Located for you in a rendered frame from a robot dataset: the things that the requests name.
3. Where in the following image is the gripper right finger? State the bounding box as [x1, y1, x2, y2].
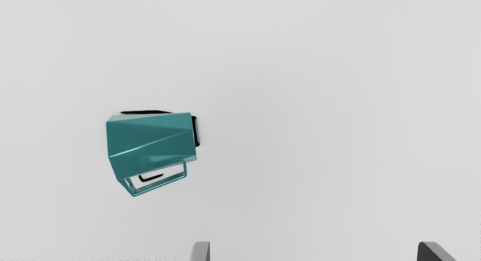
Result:
[417, 241, 457, 261]

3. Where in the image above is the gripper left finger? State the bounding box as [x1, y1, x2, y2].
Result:
[190, 241, 210, 261]

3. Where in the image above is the teal faceted mug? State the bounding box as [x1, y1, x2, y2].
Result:
[106, 112, 197, 197]

